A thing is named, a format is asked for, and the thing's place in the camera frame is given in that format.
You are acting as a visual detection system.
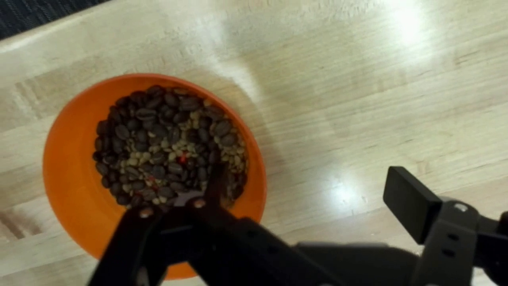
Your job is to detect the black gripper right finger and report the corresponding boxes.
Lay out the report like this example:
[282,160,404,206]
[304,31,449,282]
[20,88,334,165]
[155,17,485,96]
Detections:
[382,165,508,286]

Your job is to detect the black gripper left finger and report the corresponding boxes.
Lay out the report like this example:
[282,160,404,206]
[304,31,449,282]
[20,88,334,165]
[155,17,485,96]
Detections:
[87,163,339,286]

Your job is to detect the orange bowl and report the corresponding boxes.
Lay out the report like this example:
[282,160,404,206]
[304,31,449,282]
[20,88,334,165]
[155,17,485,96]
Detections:
[41,71,268,281]

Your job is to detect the coffee beans pile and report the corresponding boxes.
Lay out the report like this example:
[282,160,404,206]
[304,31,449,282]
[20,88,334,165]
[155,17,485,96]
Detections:
[91,84,248,208]

